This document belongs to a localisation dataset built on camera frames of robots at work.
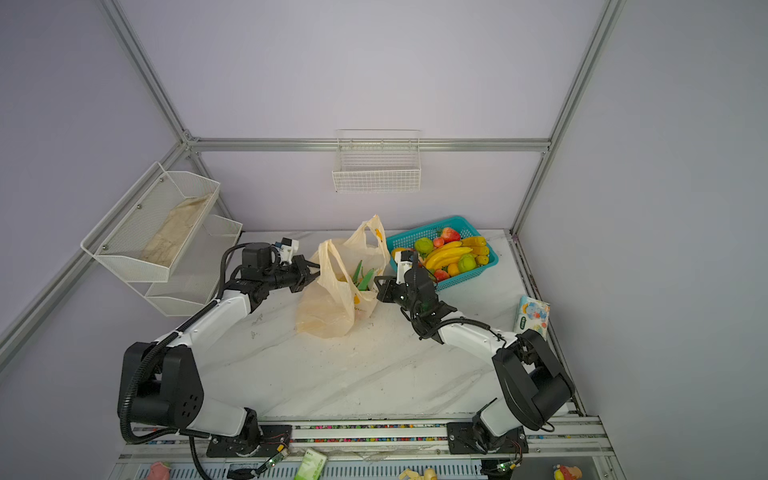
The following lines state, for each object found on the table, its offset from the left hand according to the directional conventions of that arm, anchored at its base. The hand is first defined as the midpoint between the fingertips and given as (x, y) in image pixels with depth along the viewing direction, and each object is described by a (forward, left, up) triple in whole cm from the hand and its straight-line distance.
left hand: (326, 268), depth 83 cm
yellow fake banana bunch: (+16, -39, -11) cm, 43 cm away
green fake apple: (+21, -30, -13) cm, 39 cm away
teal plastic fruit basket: (+11, -44, -10) cm, 46 cm away
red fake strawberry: (+26, -40, -13) cm, 49 cm away
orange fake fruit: (+12, -40, -14) cm, 44 cm away
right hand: (-2, -13, -2) cm, 13 cm away
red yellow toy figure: (-45, -58, -17) cm, 76 cm away
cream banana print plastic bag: (-8, -5, +4) cm, 10 cm away
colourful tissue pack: (-6, -62, -14) cm, 64 cm away
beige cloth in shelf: (+7, +41, +8) cm, 42 cm away
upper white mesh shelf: (+5, +47, +9) cm, 48 cm away
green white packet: (-44, 0, -19) cm, 48 cm away
